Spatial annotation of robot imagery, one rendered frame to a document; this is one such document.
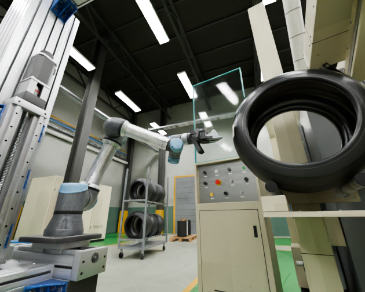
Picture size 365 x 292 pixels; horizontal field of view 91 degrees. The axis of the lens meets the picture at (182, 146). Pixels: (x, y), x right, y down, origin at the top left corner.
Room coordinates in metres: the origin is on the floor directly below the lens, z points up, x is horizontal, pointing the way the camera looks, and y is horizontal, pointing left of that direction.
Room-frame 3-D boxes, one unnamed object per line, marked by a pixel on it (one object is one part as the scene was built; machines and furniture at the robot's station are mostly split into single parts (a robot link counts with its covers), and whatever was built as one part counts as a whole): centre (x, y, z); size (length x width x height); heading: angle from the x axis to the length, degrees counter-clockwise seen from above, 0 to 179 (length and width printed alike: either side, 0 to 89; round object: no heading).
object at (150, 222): (4.84, 0.91, 0.96); 1.30 x 0.62 x 1.92; 163
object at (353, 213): (0.81, -0.56, 0.80); 0.37 x 0.36 x 0.02; 60
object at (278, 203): (0.88, -0.44, 0.84); 0.36 x 0.09 x 0.06; 150
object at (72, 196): (0.88, 0.53, 0.88); 0.13 x 0.12 x 0.14; 7
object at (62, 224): (0.88, 0.53, 0.77); 0.15 x 0.15 x 0.10
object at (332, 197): (0.96, -0.65, 0.90); 0.40 x 0.03 x 0.10; 60
